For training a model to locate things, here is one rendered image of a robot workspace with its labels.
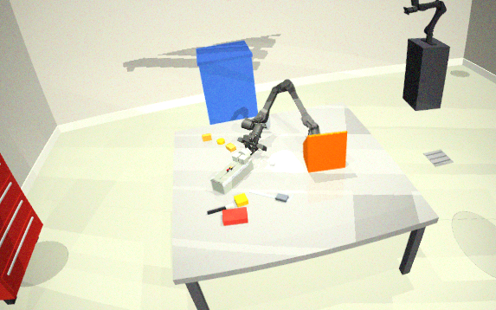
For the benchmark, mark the red flat block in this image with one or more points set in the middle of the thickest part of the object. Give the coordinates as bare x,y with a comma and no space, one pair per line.
234,216

